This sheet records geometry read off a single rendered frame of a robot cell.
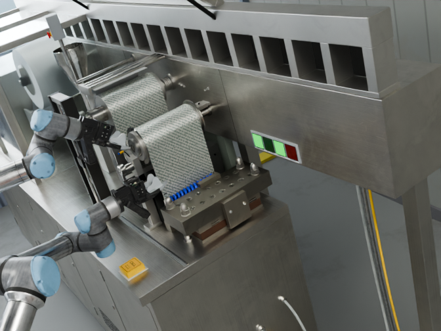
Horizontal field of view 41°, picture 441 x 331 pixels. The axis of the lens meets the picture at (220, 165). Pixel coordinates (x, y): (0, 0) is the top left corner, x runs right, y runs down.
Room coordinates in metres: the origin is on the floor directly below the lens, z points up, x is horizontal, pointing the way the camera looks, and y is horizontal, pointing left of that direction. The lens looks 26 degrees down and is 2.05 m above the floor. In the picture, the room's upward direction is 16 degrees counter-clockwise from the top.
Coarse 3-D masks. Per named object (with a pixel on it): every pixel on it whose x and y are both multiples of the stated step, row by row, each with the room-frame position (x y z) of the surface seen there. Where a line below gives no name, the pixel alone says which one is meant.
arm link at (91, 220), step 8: (88, 208) 1.81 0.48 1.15; (96, 208) 1.81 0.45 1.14; (104, 208) 1.81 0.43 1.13; (80, 216) 1.78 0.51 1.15; (88, 216) 1.78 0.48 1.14; (96, 216) 1.78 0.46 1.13; (104, 216) 1.79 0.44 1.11; (80, 224) 1.76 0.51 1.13; (88, 224) 1.76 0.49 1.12; (96, 224) 1.78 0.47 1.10; (104, 224) 1.80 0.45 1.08; (88, 232) 1.78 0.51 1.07; (96, 232) 1.77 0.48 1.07
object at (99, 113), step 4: (96, 108) 2.20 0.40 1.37; (100, 108) 2.19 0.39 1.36; (104, 108) 2.20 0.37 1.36; (88, 112) 2.19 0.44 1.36; (92, 112) 2.18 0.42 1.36; (96, 112) 2.18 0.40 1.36; (100, 112) 2.18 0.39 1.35; (104, 112) 2.19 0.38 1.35; (92, 116) 2.16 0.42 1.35; (96, 116) 2.17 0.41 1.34; (100, 116) 2.17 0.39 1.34; (104, 116) 2.18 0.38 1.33; (100, 120) 2.17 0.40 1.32; (104, 120) 2.19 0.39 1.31
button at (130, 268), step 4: (132, 260) 1.77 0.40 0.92; (136, 260) 1.76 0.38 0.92; (124, 264) 1.76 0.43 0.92; (128, 264) 1.75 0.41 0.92; (132, 264) 1.74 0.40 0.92; (136, 264) 1.73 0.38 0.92; (140, 264) 1.73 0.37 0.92; (120, 268) 1.74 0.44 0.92; (124, 268) 1.73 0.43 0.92; (128, 268) 1.73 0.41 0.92; (132, 268) 1.72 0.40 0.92; (136, 268) 1.71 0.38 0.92; (140, 268) 1.72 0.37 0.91; (144, 268) 1.73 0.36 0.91; (124, 272) 1.71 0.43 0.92; (128, 272) 1.70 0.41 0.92; (132, 272) 1.70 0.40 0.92; (136, 272) 1.71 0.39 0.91; (128, 276) 1.70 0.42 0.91
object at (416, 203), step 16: (240, 144) 2.31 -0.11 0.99; (256, 160) 2.30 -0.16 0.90; (416, 192) 1.49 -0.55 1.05; (416, 208) 1.49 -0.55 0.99; (416, 224) 1.50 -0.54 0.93; (416, 240) 1.51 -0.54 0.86; (432, 240) 1.51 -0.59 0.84; (416, 256) 1.51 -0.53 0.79; (432, 256) 1.51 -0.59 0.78; (416, 272) 1.52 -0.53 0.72; (432, 272) 1.50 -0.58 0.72; (416, 288) 1.53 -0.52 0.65; (432, 288) 1.50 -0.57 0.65; (432, 304) 1.49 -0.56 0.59; (432, 320) 1.49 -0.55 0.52
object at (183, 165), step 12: (180, 144) 2.00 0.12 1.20; (192, 144) 2.02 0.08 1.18; (204, 144) 2.05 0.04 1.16; (168, 156) 1.97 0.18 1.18; (180, 156) 1.99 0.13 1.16; (192, 156) 2.02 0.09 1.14; (204, 156) 2.04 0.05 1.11; (156, 168) 1.94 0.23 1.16; (168, 168) 1.96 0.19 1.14; (180, 168) 1.99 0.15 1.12; (192, 168) 2.01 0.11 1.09; (204, 168) 2.03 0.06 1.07; (168, 180) 1.96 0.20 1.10; (180, 180) 1.98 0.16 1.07; (192, 180) 2.00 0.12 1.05; (168, 192) 1.95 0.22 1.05
